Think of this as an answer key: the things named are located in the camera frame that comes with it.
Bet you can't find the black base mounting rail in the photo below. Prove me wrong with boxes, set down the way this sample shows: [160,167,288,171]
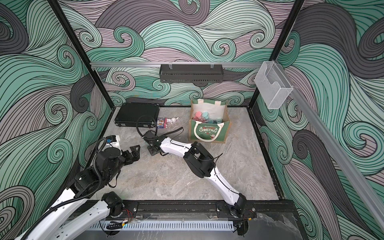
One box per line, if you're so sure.
[123,200,296,219]

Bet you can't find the blue playing card box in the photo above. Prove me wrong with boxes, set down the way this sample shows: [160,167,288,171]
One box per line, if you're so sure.
[157,118,167,129]

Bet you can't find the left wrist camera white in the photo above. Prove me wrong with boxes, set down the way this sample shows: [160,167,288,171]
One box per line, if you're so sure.
[106,135,122,151]

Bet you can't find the black hard carrying case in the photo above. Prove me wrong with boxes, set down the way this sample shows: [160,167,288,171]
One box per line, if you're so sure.
[114,103,160,128]

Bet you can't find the pink hourglass front alone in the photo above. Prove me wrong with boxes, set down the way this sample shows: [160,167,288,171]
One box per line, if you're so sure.
[193,112,205,122]

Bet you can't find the black perforated wall tray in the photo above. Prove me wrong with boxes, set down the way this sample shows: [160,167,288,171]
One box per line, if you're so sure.
[159,64,224,84]

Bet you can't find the clear acrylic wall bin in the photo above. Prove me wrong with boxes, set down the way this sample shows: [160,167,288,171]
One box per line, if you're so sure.
[255,61,293,110]

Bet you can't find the green jute Christmas canvas bag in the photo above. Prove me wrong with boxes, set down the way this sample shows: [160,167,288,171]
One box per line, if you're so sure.
[188,99,232,144]

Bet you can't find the aluminium rail on right wall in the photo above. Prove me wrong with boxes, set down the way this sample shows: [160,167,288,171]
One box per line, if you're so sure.
[276,63,384,229]

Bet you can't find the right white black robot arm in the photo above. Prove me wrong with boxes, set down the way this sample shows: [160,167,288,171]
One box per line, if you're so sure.
[140,131,247,218]

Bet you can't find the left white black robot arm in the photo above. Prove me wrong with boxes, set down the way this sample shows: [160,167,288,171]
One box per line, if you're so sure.
[17,145,140,240]

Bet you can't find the white rabbit figurine pink base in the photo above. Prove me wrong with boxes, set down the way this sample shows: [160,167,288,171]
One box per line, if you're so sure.
[165,117,179,128]

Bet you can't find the white slotted cable duct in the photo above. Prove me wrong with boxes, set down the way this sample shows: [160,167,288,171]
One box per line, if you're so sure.
[89,220,235,232]

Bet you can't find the aluminium rail on wall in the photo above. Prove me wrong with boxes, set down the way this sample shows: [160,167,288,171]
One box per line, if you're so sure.
[90,61,263,69]
[276,63,384,229]

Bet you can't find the aluminium rail on back wall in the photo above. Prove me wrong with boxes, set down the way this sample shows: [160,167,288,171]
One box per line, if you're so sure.
[90,61,263,69]

